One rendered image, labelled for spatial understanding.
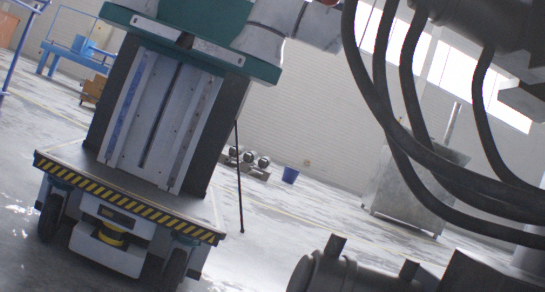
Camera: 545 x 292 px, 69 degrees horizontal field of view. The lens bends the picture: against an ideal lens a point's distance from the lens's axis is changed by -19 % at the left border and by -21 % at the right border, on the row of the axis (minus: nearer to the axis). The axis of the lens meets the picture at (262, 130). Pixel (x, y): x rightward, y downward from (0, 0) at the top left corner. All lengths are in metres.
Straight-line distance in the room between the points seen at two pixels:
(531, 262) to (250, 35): 1.15
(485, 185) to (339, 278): 0.24
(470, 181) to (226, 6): 1.36
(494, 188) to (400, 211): 8.28
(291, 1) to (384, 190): 7.24
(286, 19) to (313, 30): 0.10
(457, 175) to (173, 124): 1.39
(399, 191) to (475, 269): 8.17
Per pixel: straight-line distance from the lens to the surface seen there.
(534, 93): 0.89
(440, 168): 0.53
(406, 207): 8.80
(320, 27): 1.58
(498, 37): 0.71
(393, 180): 8.69
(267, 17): 1.59
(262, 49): 1.55
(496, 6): 0.70
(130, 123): 1.76
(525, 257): 0.91
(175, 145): 1.75
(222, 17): 1.73
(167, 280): 1.57
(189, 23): 1.72
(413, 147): 0.54
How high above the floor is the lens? 0.65
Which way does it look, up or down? level
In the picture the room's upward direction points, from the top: 22 degrees clockwise
